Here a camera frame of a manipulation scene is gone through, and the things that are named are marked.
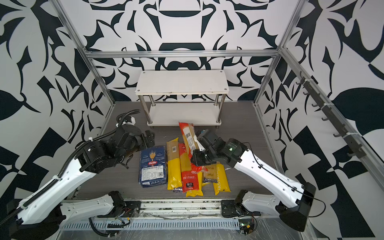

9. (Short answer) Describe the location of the red ended spaghetti pack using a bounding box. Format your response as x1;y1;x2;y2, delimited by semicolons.
179;122;204;174

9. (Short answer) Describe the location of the red yellow spaghetti pack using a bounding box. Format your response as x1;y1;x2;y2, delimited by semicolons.
179;143;199;193

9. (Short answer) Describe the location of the yellow brown spaghetti pack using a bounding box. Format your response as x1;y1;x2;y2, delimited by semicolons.
167;138;182;191

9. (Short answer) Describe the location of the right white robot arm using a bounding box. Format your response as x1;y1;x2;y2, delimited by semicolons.
187;130;316;232

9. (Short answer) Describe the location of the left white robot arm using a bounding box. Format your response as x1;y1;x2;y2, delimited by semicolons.
1;123;155;240

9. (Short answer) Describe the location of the blue Barilla pasta pack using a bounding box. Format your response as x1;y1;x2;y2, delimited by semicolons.
139;146;168;188

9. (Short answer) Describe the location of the small clear spaghetti pack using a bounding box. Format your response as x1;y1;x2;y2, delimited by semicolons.
203;165;218;184

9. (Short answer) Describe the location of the yellow Pastatime spaghetti pack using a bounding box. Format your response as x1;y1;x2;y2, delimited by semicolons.
213;164;231;196

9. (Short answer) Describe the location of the yellow spaghetti pack underneath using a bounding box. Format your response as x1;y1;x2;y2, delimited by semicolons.
186;172;204;198

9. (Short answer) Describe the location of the white two-tier metal shelf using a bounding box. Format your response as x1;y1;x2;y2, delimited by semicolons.
135;70;230;127

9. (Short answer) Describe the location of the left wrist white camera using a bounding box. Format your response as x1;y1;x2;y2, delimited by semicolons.
122;116;136;126

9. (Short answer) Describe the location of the black corrugated cable conduit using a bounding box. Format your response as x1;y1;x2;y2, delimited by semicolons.
0;109;141;227

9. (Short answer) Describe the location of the white slotted cable duct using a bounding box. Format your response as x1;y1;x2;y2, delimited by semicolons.
61;218;241;231

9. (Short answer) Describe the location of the aluminium frame of enclosure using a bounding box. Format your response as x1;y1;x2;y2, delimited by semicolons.
51;1;384;188

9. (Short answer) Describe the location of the black wall hook rail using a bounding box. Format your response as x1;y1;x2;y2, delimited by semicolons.
298;71;368;159

